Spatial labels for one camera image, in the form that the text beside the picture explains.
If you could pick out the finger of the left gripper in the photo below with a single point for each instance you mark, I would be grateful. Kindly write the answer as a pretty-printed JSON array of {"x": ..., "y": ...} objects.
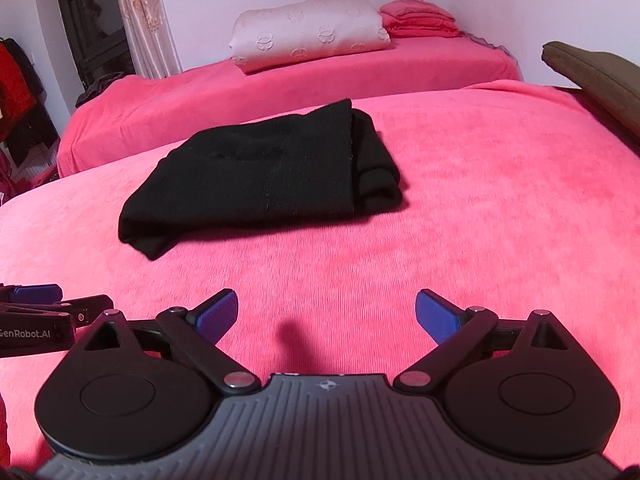
[
  {"x": 31, "y": 294},
  {"x": 83, "y": 310}
]

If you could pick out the pink blanket near bed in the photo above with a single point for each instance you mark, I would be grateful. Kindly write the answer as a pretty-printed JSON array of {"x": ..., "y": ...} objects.
[{"x": 517, "y": 197}]

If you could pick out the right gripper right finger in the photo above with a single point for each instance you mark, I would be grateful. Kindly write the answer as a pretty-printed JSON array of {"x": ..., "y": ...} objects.
[{"x": 460, "y": 335}]

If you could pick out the black knit pants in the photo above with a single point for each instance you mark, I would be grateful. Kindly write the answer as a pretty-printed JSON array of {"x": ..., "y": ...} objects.
[{"x": 329, "y": 164}]

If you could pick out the dark window frame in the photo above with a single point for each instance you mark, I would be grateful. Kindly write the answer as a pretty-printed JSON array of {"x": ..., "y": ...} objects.
[{"x": 96, "y": 34}]

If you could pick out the pink blanket bed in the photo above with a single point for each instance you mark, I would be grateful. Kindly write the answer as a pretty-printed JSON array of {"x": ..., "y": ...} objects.
[
  {"x": 517, "y": 197},
  {"x": 134, "y": 114}
]

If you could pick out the pink patterned curtain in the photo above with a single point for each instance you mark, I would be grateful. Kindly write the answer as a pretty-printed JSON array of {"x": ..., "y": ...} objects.
[{"x": 151, "y": 46}]

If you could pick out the red and black jacket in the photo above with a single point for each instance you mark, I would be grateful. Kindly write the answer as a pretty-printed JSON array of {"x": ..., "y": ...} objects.
[{"x": 20, "y": 86}]

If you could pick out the cream embossed pillow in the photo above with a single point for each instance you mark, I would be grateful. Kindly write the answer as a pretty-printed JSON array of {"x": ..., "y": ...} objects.
[{"x": 305, "y": 31}]

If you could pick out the olive brown pillow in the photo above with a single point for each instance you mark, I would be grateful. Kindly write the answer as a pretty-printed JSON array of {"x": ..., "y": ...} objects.
[{"x": 605, "y": 78}]

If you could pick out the dark clothes pile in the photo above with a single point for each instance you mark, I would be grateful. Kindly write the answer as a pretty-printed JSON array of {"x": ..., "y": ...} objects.
[{"x": 97, "y": 87}]

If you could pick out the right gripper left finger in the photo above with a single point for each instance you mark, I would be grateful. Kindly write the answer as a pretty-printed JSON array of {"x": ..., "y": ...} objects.
[{"x": 195, "y": 334}]

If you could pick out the pink blanket far bed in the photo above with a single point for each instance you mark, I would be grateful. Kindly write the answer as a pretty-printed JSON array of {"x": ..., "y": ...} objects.
[{"x": 134, "y": 114}]

